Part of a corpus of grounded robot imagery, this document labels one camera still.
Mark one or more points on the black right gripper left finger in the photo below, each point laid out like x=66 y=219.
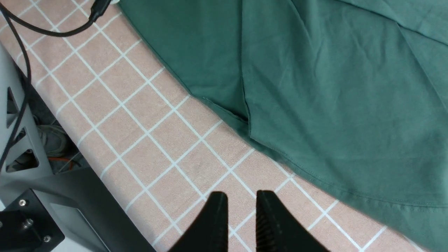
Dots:
x=209 y=232

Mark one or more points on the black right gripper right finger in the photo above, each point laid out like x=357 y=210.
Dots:
x=277 y=230

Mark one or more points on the green long-sleeved shirt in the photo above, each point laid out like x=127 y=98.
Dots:
x=351 y=95

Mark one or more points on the grey robot base frame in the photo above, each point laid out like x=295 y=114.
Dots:
x=66 y=212

